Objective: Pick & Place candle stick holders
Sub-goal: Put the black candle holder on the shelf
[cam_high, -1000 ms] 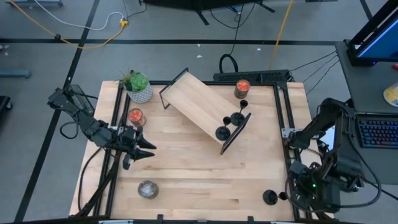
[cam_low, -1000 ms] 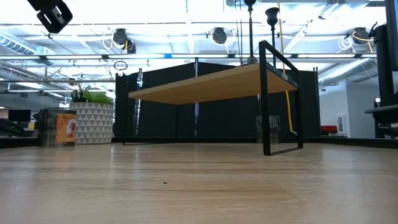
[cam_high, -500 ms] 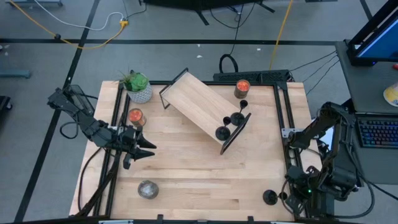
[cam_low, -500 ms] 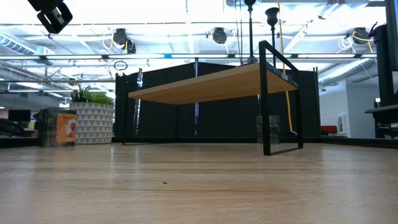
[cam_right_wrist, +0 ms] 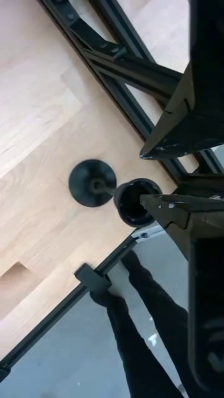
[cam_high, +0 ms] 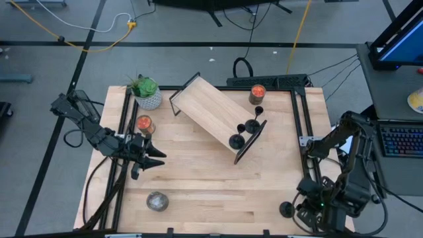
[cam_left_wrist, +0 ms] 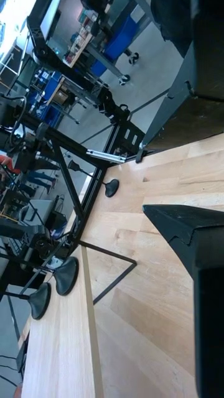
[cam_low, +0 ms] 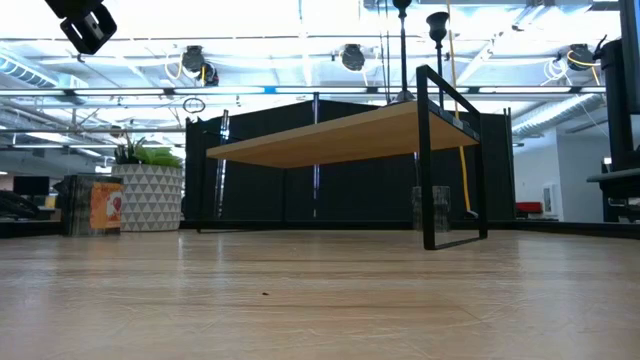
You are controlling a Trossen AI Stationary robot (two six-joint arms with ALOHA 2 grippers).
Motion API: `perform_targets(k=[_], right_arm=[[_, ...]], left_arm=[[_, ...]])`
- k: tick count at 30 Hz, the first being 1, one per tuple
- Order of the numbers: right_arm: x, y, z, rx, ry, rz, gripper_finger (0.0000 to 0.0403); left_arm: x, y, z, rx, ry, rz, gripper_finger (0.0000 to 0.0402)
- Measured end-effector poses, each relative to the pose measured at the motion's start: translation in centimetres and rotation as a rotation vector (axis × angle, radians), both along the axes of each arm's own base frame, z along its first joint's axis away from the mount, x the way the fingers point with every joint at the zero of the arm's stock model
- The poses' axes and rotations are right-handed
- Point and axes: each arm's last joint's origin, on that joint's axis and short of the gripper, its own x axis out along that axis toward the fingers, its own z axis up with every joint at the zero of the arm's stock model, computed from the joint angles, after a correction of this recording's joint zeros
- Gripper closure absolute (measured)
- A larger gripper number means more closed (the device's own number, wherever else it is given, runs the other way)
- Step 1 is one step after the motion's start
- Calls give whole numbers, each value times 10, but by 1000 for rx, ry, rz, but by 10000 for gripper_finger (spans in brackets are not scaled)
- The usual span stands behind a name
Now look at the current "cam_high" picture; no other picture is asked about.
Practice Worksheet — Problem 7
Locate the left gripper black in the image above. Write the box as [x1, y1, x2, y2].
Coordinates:
[123, 133, 168, 181]

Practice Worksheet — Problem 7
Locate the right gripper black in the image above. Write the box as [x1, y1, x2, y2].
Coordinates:
[295, 178, 327, 229]

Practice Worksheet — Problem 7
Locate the black candlestick holder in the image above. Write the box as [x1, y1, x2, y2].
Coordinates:
[245, 105, 264, 135]
[278, 192, 302, 219]
[228, 123, 247, 150]

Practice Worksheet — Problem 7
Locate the orange lid candle jar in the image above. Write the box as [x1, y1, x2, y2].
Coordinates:
[136, 114, 157, 136]
[248, 83, 268, 106]

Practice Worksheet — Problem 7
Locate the grey lid candle jar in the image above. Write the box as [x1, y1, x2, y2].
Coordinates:
[145, 190, 171, 213]

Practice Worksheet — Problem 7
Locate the white paper sheet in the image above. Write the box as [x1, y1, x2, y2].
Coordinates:
[336, 124, 353, 157]

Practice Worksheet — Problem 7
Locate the green plant in patterned pot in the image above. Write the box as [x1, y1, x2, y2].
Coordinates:
[127, 74, 163, 111]

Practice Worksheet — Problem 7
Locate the dark grey keyboard tray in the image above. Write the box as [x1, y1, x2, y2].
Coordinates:
[364, 119, 423, 196]

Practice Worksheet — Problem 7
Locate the backlit black keyboard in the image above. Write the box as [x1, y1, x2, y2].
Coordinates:
[379, 124, 423, 158]

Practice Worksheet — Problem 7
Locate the grey side desk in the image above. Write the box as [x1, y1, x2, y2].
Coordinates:
[356, 42, 423, 122]

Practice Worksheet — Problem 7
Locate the yellow white round plate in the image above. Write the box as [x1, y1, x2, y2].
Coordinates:
[406, 87, 423, 115]

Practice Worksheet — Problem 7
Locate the black wheeled stand foot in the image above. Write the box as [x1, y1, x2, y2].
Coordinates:
[0, 101, 15, 118]

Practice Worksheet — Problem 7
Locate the grey floor stand foot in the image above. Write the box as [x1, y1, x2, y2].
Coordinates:
[6, 0, 67, 8]
[0, 73, 34, 84]

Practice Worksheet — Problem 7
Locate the black backdrop panel on stand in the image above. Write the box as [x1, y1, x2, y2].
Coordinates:
[150, 0, 293, 28]

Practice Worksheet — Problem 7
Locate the black computer monitor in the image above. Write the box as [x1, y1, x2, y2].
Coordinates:
[367, 0, 423, 71]

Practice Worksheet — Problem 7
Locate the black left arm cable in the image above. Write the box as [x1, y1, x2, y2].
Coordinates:
[81, 155, 112, 229]
[62, 127, 87, 149]

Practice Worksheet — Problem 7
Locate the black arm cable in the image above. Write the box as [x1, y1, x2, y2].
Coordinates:
[62, 127, 87, 149]
[356, 154, 390, 237]
[81, 155, 112, 229]

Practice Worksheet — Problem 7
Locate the wooden shelf black metal frame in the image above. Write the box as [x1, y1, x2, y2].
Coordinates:
[169, 71, 268, 165]

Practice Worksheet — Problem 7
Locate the black metal table frame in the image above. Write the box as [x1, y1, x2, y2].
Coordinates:
[79, 85, 356, 238]

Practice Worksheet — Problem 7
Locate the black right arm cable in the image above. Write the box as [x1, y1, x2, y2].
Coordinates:
[356, 154, 390, 237]

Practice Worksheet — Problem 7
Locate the black floor cable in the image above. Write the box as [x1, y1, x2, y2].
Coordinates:
[373, 180, 423, 214]

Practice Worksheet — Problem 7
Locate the thin black cable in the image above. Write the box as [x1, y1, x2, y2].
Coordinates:
[321, 58, 361, 89]
[307, 53, 360, 77]
[325, 63, 362, 102]

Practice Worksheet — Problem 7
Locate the yellow floor extension cable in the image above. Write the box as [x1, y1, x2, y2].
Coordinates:
[9, 0, 137, 54]

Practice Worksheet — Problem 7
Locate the white floor cable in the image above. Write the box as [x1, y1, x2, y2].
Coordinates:
[35, 0, 133, 34]

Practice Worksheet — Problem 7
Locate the yellow hanging cable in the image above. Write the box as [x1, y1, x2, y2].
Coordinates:
[285, 0, 313, 75]

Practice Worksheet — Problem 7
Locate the black hanging cable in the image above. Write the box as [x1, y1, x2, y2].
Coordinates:
[232, 0, 262, 79]

